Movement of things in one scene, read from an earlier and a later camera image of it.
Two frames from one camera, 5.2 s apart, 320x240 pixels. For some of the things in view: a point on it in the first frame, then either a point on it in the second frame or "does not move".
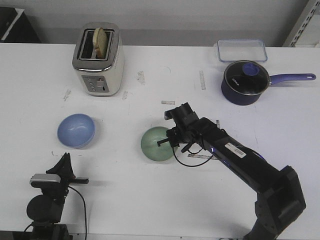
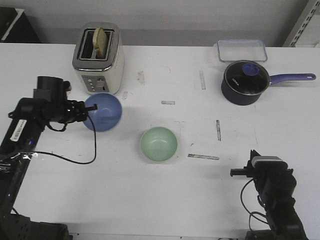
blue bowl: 76,130 -> 108,114
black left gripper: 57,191 -> 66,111
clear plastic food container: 242,50 does not move
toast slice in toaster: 100,43 does not move
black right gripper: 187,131 -> 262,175
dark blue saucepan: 244,82 does not move
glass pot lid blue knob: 247,77 does not move
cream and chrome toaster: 98,56 does not move
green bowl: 150,147 does not move
